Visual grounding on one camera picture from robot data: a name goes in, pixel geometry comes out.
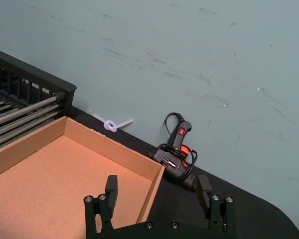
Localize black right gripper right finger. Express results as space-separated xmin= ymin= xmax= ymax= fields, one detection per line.
xmin=196 ymin=174 xmax=237 ymax=235

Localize black corded tool red switch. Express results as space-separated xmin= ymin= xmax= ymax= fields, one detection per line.
xmin=148 ymin=112 xmax=199 ymax=192

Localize black table cloth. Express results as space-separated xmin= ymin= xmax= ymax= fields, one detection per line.
xmin=69 ymin=106 xmax=299 ymax=239

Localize shallow brown cardboard tray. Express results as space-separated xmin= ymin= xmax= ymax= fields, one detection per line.
xmin=0 ymin=116 xmax=166 ymax=239

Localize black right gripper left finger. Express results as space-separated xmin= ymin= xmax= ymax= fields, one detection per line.
xmin=83 ymin=174 xmax=119 ymax=239

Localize black rack with steel bars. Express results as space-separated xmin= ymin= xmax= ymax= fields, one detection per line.
xmin=0 ymin=46 xmax=77 ymax=153

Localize small white three-armed plastic piece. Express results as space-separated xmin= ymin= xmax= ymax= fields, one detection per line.
xmin=92 ymin=114 xmax=135 ymax=131

